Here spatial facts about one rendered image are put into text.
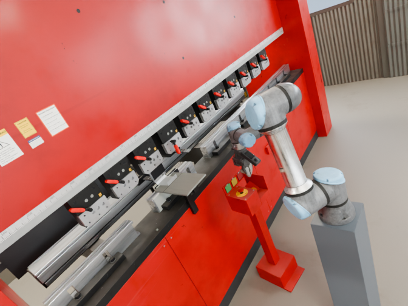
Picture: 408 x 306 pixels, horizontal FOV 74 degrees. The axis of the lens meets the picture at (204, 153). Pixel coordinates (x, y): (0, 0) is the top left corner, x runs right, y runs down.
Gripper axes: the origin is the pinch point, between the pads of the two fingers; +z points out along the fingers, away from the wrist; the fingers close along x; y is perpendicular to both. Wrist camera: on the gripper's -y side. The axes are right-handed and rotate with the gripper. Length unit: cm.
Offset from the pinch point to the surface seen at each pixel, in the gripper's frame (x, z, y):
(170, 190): 40.7, -14.2, 22.5
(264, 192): -1.8, 13.0, -5.4
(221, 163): -4.3, 0.1, 27.1
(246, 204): 15.2, 7.9, -5.5
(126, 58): 20, -82, 42
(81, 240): 87, -7, 53
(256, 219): 8.2, 28.4, -2.2
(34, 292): 141, 103, 207
